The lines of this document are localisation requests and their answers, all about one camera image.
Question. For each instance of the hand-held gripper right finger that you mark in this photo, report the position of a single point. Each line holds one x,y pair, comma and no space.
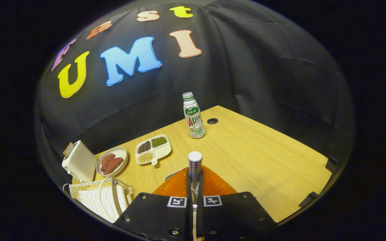
200,189

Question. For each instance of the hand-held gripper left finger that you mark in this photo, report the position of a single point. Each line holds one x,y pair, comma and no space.
189,189

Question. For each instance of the white divided bean dish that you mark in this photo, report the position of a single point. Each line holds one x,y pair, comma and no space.
161,152

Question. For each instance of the small plate with sausages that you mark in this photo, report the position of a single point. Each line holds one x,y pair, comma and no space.
121,152

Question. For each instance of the white drink bottle green label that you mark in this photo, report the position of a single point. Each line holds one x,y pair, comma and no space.
193,117

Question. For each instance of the red sausage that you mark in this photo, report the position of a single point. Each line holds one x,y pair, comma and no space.
107,161
115,164

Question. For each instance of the white ribbed drain tray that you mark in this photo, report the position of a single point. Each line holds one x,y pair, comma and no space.
95,201

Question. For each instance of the black table edge clamp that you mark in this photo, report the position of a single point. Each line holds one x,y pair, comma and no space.
308,199
331,164

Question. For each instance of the white toaster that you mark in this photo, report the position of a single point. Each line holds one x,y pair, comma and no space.
80,162

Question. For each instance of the toast slice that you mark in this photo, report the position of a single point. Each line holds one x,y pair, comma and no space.
68,149

